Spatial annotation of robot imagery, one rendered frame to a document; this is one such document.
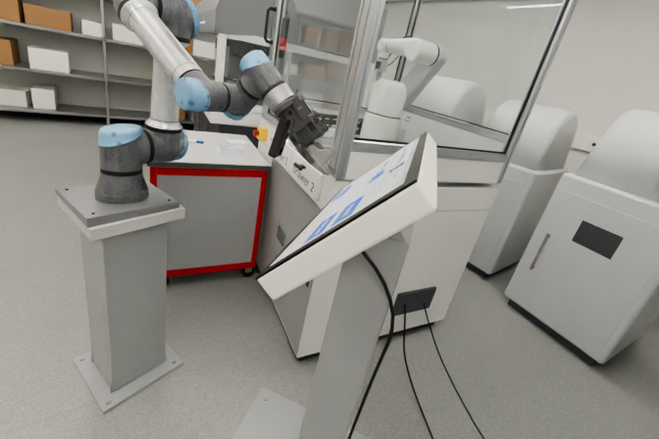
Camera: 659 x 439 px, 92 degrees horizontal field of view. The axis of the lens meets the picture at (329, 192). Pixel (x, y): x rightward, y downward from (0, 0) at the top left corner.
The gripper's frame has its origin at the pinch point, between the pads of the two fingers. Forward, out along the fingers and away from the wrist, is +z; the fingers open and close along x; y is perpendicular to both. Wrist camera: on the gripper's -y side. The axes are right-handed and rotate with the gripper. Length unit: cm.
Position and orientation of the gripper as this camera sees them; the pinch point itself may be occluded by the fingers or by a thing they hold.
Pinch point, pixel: (324, 171)
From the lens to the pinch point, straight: 85.7
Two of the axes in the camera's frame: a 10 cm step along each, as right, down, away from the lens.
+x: 3.2, -3.1, 9.0
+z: 5.9, 8.1, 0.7
